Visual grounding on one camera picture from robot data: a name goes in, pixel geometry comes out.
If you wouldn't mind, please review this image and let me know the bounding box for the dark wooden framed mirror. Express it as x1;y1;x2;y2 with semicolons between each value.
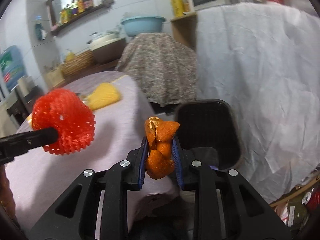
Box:
46;0;114;36

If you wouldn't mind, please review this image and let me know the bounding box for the red foam fruit net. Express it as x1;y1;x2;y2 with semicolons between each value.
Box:
32;88;95;155

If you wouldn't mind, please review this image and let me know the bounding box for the wall hung tissue pack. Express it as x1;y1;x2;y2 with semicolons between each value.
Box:
34;15;47;41

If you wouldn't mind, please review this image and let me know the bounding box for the wooden shelf cabinet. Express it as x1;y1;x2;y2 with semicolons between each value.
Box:
170;12;197;50

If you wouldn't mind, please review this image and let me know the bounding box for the floral patterned cloth cover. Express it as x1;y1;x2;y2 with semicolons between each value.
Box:
116;33;197;107

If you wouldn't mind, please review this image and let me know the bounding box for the woven wicker basket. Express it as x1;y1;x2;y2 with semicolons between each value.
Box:
60;50;95;77

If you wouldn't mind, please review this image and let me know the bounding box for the blue water jug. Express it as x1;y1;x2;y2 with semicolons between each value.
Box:
1;46;27;92

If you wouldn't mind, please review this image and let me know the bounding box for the yellow foam fruit net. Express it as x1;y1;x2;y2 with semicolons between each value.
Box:
85;82;122;111

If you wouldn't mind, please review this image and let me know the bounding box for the light blue plastic basin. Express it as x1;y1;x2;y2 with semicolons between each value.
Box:
121;16;166;37

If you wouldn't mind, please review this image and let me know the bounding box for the black trash bin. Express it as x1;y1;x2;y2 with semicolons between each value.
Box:
175;99;243;170

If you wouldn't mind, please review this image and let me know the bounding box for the orange peel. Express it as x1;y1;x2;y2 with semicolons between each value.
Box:
144;116;180;180

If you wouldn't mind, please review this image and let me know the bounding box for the brown white rice cooker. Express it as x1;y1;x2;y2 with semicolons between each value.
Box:
87;33;126;64

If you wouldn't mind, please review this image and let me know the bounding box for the white sheet cover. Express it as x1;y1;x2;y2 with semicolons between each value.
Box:
196;3;319;203

